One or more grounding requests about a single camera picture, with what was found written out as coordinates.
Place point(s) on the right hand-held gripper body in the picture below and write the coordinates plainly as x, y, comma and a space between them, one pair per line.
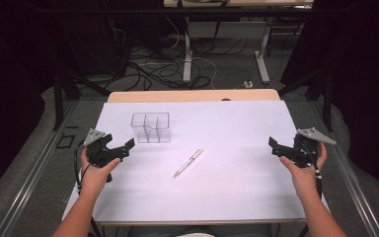
306, 148

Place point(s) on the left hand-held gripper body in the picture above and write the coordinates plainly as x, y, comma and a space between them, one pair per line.
98, 152

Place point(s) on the clear plastic organizer box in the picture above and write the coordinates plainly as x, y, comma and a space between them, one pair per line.
151, 128

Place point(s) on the silver pen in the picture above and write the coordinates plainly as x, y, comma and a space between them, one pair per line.
188, 163

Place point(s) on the person's left hand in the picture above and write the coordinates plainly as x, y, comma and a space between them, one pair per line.
94, 176

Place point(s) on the person's right hand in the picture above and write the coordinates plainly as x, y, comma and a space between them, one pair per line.
304, 179

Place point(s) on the black metal stand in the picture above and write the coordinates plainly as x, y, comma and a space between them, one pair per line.
59, 98
327, 98

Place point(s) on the white power plug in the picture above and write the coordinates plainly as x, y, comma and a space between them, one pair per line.
248, 84

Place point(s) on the wooden table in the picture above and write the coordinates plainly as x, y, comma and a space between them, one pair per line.
190, 95

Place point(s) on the white table mat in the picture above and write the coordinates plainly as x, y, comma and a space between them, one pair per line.
217, 197

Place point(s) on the dark curtain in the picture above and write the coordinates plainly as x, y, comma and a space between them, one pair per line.
10, 82
368, 82

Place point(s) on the white-legged desk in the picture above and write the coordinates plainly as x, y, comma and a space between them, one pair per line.
187, 59

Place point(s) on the black horizontal bar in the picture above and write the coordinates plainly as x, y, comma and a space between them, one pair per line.
177, 11

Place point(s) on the metal floor rail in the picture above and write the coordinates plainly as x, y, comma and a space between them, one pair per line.
355, 184
29, 184

